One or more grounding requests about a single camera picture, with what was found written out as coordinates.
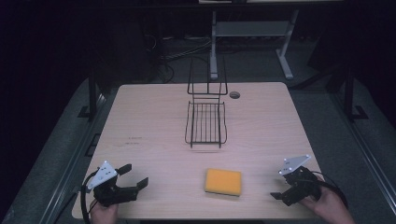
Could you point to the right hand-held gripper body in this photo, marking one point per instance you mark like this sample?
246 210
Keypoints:
303 185

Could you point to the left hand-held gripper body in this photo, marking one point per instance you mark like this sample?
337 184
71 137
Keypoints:
107 186

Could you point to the yellow sponge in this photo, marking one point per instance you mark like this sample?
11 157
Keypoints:
223 181

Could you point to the person's left hand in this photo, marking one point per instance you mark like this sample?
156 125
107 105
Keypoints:
104 214

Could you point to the person's right hand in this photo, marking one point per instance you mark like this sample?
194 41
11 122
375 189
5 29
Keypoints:
330 208

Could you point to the aluminium frame rail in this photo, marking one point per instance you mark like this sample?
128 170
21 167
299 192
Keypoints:
364 149
71 161

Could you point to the black metal post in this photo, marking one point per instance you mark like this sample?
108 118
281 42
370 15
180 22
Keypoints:
350 93
92 93

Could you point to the white metal desk frame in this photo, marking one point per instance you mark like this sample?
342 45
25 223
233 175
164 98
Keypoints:
249 28

